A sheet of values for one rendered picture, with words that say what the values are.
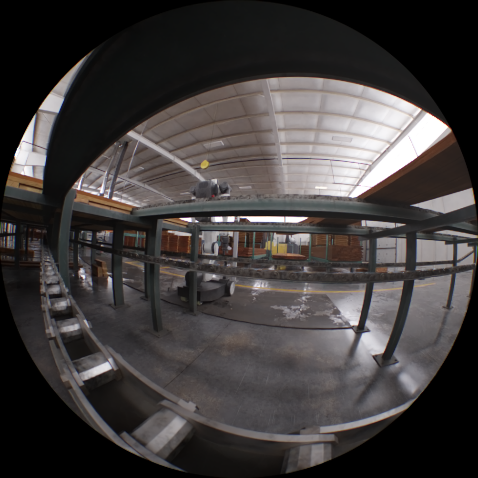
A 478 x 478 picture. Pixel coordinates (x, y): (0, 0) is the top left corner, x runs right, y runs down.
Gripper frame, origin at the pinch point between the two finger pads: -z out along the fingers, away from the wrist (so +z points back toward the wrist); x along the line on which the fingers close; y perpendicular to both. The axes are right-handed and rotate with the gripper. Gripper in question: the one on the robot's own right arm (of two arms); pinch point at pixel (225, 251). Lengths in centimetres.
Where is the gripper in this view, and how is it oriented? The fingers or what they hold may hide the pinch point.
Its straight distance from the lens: 184.5
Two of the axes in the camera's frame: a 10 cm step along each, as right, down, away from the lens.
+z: 0.0, -9.9, -1.3
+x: 2.9, -1.2, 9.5
